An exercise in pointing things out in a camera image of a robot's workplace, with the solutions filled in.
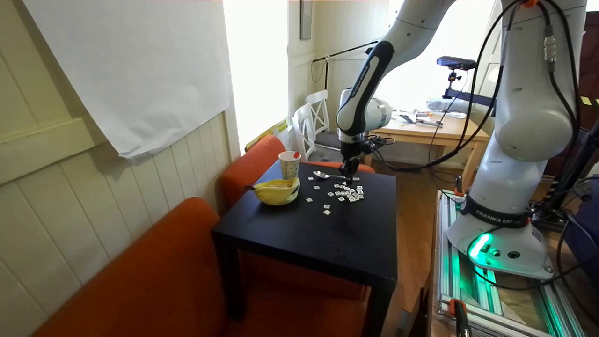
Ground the yellow wooden ledge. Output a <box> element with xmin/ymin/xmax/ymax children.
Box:
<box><xmin>244</xmin><ymin>119</ymin><xmax>290</xmax><ymax>152</ymax></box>

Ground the black square side table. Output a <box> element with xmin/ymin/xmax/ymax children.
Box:
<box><xmin>210</xmin><ymin>160</ymin><xmax>399</xmax><ymax>337</ymax></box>

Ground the orange armchair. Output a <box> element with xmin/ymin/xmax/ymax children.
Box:
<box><xmin>216</xmin><ymin>134</ymin><xmax>377</xmax><ymax>212</ymax></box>

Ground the black camera on stand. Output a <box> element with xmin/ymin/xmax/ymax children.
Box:
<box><xmin>435</xmin><ymin>55</ymin><xmax>496</xmax><ymax>117</ymax></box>

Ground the aluminium robot mounting base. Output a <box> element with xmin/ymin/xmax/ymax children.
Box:
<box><xmin>431</xmin><ymin>188</ymin><xmax>590</xmax><ymax>337</ymax></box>

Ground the wooden desk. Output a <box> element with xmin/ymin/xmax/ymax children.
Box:
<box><xmin>373</xmin><ymin>111</ymin><xmax>493</xmax><ymax>192</ymax></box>

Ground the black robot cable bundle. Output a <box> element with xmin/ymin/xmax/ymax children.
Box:
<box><xmin>373</xmin><ymin>0</ymin><xmax>584</xmax><ymax>175</ymax></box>

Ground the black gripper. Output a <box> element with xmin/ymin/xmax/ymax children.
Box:
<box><xmin>339</xmin><ymin>130</ymin><xmax>367</xmax><ymax>180</ymax></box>

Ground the orange black clamp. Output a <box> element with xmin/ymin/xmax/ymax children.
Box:
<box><xmin>444</xmin><ymin>298</ymin><xmax>474</xmax><ymax>337</ymax></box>

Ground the dark blue chair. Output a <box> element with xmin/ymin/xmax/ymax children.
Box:
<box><xmin>562</xmin><ymin>177</ymin><xmax>599</xmax><ymax>285</ymax></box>

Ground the metal spoon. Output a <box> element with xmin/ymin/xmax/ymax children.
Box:
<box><xmin>311</xmin><ymin>169</ymin><xmax>352</xmax><ymax>184</ymax></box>

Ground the long orange sofa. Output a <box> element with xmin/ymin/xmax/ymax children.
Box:
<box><xmin>30</xmin><ymin>195</ymin><xmax>371</xmax><ymax>337</ymax></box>

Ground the yellow crumpled bag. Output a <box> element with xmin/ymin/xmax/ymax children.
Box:
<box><xmin>251</xmin><ymin>177</ymin><xmax>302</xmax><ymax>208</ymax></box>

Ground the white cloth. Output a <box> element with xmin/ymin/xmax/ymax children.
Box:
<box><xmin>274</xmin><ymin>124</ymin><xmax>307</xmax><ymax>156</ymax></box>

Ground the large white paper sheet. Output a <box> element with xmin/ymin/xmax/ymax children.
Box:
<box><xmin>21</xmin><ymin>0</ymin><xmax>236</xmax><ymax>162</ymax></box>

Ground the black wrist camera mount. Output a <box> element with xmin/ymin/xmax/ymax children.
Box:
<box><xmin>363</xmin><ymin>135</ymin><xmax>390</xmax><ymax>156</ymax></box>

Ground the white dotted paper cup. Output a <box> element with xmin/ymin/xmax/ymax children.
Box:
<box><xmin>277</xmin><ymin>150</ymin><xmax>304</xmax><ymax>184</ymax></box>

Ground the black floor cable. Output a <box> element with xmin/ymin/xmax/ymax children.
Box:
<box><xmin>534</xmin><ymin>205</ymin><xmax>599</xmax><ymax>291</ymax></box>

